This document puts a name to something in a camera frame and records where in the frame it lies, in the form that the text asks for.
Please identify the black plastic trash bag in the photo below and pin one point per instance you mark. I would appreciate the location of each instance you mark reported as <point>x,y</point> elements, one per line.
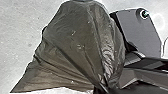
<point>80,46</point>

